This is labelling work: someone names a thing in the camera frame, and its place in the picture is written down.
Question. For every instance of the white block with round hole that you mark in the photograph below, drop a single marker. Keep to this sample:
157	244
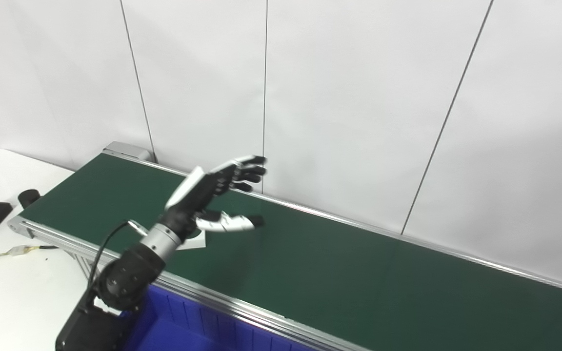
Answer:
196	242

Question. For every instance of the green conveyor belt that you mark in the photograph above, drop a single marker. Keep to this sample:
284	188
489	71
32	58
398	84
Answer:
359	273

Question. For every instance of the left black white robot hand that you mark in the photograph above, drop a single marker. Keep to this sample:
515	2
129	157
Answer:
198	192

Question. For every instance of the blue plastic bin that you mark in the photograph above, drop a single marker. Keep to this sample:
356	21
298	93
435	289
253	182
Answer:
188	331

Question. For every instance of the black cylinder part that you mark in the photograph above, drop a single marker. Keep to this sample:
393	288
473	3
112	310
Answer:
28	198

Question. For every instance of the aluminium conveyor leg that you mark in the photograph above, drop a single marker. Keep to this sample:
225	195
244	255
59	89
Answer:
83	265

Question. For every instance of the grey conveyor end housing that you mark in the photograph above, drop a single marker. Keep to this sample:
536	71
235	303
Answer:
130	151

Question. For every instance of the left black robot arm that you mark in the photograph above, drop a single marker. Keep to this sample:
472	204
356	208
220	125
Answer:
125	282

